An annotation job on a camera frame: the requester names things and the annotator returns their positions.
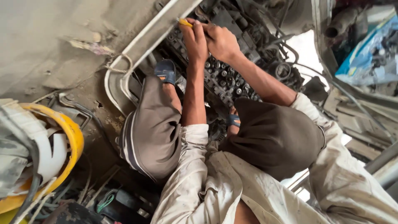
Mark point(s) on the rusty metal pipe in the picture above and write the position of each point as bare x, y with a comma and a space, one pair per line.
340, 26

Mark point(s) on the person's brown trouser right leg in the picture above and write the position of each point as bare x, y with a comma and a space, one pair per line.
273, 137

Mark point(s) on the person's brown trouser left leg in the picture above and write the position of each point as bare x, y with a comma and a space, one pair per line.
152, 130

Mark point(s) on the black round container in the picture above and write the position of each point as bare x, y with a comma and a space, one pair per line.
124, 205

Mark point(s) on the person's left hand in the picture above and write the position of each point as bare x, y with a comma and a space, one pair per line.
195, 43

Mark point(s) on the person's dirty white shirt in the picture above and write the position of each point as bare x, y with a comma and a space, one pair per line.
248, 189

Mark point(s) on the blue sandal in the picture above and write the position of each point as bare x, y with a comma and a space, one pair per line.
165, 72
233, 120

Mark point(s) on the white bent tube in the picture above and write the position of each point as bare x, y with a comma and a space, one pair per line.
155, 42
140, 40

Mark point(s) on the person's left fingers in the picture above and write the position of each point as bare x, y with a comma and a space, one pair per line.
193, 24

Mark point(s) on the yellow hard hat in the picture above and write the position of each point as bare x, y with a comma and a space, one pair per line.
70, 133

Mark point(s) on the person's right hand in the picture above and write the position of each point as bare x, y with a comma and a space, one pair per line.
222, 42

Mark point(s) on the person's brown trouser leg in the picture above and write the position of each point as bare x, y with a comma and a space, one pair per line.
273, 137
152, 130

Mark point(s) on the blue plastic bag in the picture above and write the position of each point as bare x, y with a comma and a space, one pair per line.
370, 59

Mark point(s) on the grey metal bracket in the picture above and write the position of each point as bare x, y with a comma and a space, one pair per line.
76, 107

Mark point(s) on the grey metal bar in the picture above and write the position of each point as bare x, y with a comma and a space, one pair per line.
384, 168

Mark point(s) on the greasy black engine block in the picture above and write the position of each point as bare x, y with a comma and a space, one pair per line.
227, 81

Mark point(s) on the person's right fingers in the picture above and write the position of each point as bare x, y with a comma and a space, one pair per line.
209, 28

